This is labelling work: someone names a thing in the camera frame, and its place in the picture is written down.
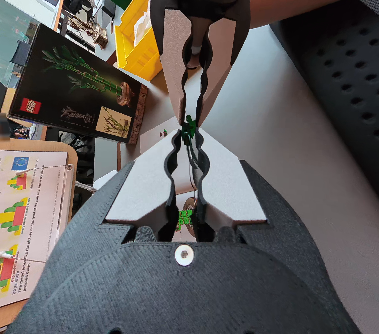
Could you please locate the black dimpled panel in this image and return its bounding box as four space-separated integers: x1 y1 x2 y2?
269 0 379 195

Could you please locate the green lego leaf assembly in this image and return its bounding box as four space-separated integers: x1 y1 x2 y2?
180 114 199 170

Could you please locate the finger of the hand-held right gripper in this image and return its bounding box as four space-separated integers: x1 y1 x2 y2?
161 9 193 127
195 13 238 127

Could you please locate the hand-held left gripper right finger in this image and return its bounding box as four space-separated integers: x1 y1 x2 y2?
194 127 267 242

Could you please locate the black lego set box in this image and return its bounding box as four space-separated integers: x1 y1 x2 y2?
7 24 148 145

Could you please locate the small wooden model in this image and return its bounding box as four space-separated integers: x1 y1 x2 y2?
68 12 108 50

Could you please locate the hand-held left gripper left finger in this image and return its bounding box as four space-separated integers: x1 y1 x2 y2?
105 129 185 242

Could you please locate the person's right hand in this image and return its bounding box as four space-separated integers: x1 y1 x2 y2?
188 15 212 69

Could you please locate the open instruction booklet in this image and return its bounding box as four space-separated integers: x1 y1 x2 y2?
139 116 202 243

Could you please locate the printed instruction sheet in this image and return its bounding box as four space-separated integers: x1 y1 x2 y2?
0 150 69 308

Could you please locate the yellow plastic bin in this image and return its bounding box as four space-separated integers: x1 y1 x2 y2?
114 0 166 82

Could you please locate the small black box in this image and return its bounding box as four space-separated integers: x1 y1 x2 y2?
101 0 116 19

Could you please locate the crumpled white paper bag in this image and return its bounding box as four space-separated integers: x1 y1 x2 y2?
133 11 153 47

